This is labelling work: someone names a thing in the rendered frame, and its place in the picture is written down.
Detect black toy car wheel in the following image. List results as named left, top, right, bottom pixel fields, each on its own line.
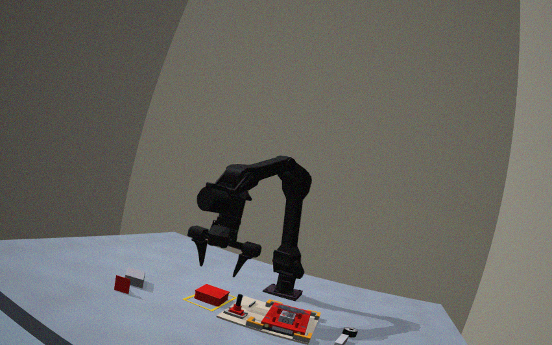
left=342, top=327, right=358, bottom=338

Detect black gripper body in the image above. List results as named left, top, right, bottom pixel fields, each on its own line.
left=187, top=213, right=262, bottom=257

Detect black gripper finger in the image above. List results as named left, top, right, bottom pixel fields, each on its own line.
left=192, top=238, right=208, bottom=266
left=233, top=253, right=253, bottom=278

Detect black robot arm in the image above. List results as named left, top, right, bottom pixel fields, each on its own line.
left=197, top=156, right=312, bottom=295

